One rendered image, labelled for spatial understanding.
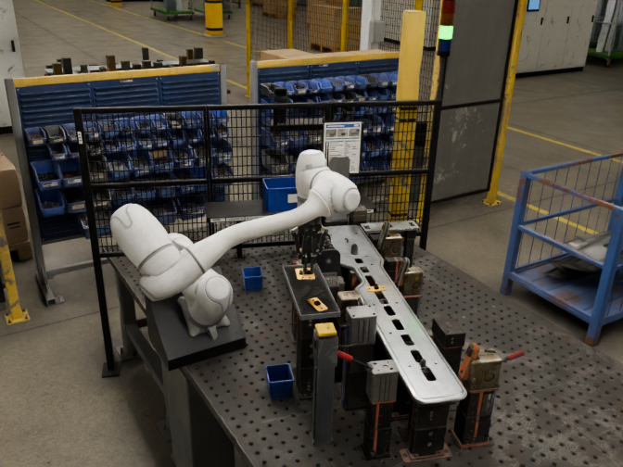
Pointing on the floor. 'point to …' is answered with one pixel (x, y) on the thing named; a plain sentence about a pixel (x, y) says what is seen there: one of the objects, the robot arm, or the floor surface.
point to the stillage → (548, 278)
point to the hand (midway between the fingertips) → (308, 263)
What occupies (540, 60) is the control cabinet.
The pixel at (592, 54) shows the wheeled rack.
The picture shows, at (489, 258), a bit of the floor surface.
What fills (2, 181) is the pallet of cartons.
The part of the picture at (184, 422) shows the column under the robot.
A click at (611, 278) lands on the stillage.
